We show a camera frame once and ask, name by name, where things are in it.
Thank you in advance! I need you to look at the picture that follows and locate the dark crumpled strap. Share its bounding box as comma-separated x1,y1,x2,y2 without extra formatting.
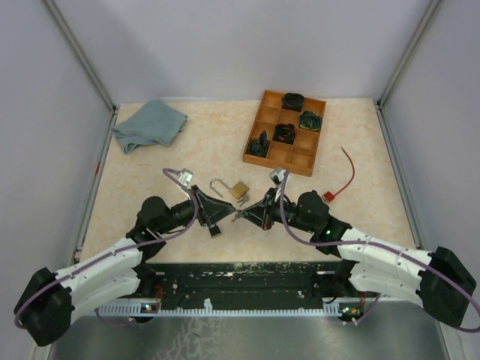
247,129,272,158

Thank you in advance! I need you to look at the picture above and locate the wooden compartment tray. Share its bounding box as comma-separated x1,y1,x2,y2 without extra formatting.
242,90,327,177

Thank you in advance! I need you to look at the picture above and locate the black cable lock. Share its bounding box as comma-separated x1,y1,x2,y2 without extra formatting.
208,224,221,239

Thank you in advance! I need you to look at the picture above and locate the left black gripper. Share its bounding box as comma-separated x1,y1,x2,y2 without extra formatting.
157,184,236,236

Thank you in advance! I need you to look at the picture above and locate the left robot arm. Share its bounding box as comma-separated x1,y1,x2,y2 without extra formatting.
13,187,236,347

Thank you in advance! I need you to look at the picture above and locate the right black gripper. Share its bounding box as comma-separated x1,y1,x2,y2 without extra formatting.
240,187,317,234

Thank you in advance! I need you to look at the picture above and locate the brass padlock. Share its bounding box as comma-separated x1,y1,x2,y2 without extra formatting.
209,178,250,200

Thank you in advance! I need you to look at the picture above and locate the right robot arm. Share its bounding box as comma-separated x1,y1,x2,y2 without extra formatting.
236,188,479,329

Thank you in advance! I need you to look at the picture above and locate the green yellow coiled strap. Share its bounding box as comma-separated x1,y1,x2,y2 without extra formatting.
298,109,323,132

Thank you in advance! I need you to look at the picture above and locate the blue folded cloth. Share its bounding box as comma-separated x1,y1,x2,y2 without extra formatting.
112,99,188,155

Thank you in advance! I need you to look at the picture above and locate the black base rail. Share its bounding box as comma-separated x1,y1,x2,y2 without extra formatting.
130,261,360,299

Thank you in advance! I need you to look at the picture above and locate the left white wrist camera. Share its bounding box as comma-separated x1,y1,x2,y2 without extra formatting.
176,168,194,188

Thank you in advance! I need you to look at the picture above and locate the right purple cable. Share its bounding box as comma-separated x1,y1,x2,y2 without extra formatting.
279,170,480,333

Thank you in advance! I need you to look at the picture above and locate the red cable lock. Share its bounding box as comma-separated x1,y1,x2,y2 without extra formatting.
322,147,356,203

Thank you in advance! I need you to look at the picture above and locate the black red coiled strap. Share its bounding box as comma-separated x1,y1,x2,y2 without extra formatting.
273,123,298,144

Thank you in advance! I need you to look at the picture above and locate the white toothed cable duct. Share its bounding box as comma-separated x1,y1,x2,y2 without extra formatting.
96,298,362,318

